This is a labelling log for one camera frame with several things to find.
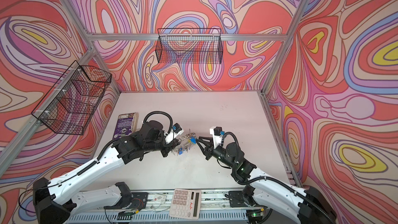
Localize purple book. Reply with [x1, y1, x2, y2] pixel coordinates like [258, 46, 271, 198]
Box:
[113, 113, 139, 140]

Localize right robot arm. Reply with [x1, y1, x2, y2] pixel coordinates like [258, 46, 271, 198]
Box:
[196, 132, 337, 224]

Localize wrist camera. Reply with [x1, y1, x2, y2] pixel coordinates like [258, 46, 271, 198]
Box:
[165, 123, 184, 145]
[209, 127, 225, 148]

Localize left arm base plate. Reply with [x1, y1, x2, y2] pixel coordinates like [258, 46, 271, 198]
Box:
[104, 192, 149, 210]

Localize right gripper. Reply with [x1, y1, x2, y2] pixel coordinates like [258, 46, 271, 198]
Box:
[196, 136, 237, 170]

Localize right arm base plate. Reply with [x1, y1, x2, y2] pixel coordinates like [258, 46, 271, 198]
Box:
[224, 190, 269, 209]

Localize small white label card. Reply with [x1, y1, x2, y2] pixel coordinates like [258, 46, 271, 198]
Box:
[153, 194, 167, 204]

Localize wire basket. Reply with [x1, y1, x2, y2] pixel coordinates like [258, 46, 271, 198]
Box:
[155, 27, 223, 64]
[31, 61, 112, 135]

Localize back wire basket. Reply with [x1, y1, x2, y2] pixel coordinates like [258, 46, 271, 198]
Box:
[155, 27, 223, 64]

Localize left wire basket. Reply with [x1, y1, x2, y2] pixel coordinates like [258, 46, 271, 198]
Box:
[31, 61, 112, 135]

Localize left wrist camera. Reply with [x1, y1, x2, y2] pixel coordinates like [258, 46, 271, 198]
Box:
[165, 123, 184, 145]

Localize round keyring disc with keys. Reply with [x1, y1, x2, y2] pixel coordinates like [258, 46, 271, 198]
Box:
[172, 132, 197, 156]

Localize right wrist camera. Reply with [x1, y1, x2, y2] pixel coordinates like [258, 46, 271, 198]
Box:
[209, 127, 225, 148]

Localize white pink calculator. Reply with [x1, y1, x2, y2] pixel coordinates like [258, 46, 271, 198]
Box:
[169, 189, 202, 220]

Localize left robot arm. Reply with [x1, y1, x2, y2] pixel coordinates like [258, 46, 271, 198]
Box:
[32, 111, 184, 224]

